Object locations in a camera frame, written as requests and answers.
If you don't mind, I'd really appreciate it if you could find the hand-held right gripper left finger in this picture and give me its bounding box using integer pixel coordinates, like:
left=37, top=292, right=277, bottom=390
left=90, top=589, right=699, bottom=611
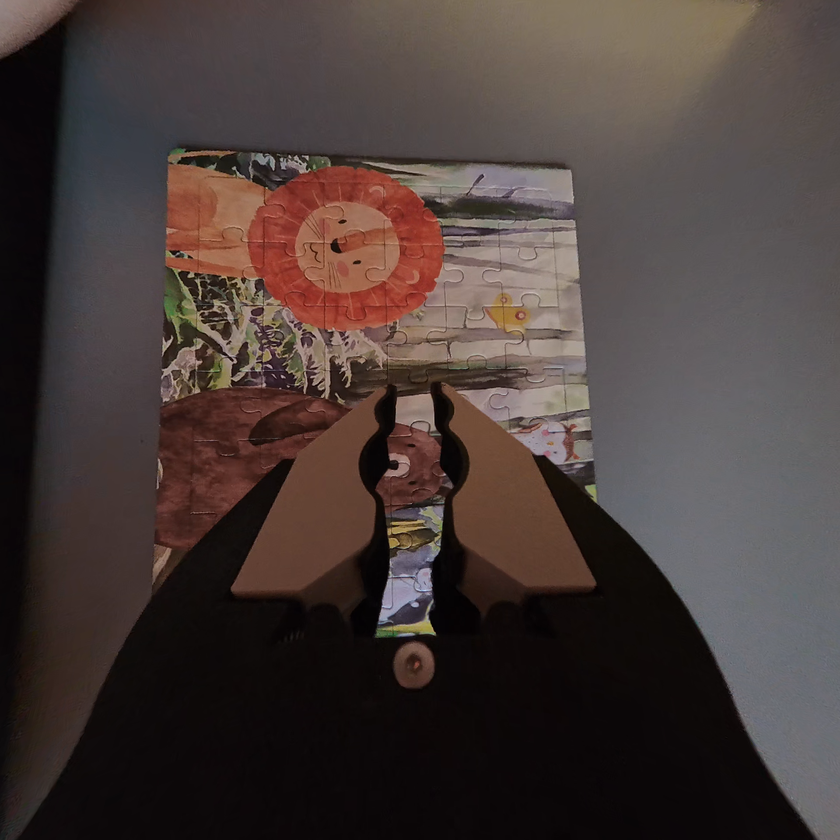
left=231, top=386, right=398, bottom=636

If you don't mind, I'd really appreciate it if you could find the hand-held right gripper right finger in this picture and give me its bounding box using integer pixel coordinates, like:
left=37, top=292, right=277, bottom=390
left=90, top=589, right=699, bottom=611
left=431, top=382, right=598, bottom=636

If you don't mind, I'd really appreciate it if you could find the grey desk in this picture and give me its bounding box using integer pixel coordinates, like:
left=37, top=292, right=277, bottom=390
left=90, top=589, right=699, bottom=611
left=20, top=0, right=840, bottom=840

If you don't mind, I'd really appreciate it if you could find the animal jigsaw puzzle board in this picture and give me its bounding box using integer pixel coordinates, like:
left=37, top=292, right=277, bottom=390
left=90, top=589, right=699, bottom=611
left=152, top=147, right=598, bottom=641

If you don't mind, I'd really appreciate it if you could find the person's left forearm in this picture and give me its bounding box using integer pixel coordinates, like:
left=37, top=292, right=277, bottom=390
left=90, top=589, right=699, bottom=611
left=0, top=0, right=67, bottom=56

